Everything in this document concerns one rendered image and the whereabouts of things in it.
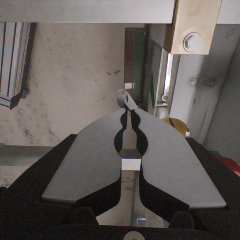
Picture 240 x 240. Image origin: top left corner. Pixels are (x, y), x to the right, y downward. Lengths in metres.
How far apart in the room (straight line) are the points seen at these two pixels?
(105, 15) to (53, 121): 1.21
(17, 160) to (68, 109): 0.95
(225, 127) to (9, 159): 0.53
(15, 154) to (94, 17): 0.28
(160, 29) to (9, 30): 0.78
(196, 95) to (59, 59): 0.89
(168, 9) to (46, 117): 1.26
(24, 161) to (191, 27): 0.36
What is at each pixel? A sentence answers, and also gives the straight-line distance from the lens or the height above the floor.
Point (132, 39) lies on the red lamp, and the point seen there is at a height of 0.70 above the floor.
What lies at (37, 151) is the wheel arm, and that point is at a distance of 0.37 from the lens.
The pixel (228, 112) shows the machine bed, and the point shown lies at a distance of 0.54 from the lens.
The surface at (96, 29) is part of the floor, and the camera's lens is 1.11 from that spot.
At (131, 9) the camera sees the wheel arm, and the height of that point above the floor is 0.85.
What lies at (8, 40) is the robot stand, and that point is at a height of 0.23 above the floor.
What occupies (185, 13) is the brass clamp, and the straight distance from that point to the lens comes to 0.24.
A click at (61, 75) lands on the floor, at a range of 1.22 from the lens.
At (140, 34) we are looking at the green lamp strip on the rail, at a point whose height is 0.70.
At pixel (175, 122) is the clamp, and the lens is 0.31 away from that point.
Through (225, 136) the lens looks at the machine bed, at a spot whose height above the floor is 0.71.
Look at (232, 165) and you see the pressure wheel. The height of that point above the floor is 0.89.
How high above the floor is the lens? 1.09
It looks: 59 degrees down
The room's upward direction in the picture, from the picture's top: 176 degrees counter-clockwise
